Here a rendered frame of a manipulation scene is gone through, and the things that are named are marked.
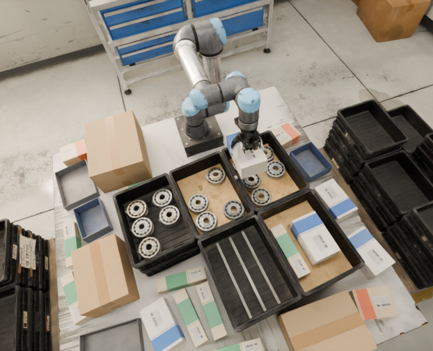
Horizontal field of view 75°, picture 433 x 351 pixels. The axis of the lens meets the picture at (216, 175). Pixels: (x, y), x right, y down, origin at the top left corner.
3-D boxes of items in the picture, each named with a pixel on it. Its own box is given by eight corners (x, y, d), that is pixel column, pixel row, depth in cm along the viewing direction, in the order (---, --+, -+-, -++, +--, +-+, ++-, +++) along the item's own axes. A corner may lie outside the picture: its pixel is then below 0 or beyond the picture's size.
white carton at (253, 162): (226, 145, 136) (225, 134, 129) (249, 138, 138) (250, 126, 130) (241, 179, 127) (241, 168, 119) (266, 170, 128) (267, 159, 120)
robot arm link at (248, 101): (255, 82, 98) (264, 99, 93) (253, 104, 107) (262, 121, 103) (233, 88, 97) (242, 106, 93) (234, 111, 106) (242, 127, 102)
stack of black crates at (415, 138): (363, 133, 243) (374, 114, 223) (395, 122, 246) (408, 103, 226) (393, 170, 223) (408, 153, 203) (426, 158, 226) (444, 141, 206)
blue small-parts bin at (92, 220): (79, 214, 164) (72, 209, 158) (103, 202, 167) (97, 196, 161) (88, 243, 154) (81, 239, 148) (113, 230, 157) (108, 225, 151)
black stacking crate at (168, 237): (120, 205, 152) (112, 195, 142) (172, 182, 156) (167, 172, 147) (141, 274, 133) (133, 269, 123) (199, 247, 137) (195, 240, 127)
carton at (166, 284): (160, 294, 138) (156, 292, 133) (158, 281, 141) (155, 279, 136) (207, 281, 140) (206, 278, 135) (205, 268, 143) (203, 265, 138)
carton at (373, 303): (381, 287, 132) (388, 285, 125) (391, 316, 126) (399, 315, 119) (346, 292, 132) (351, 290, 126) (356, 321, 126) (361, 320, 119)
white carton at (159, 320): (186, 340, 128) (182, 340, 120) (162, 356, 125) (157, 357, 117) (167, 299, 137) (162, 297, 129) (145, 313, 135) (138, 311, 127)
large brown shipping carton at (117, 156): (98, 143, 189) (83, 123, 172) (142, 130, 192) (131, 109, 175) (104, 193, 169) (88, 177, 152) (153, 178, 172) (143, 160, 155)
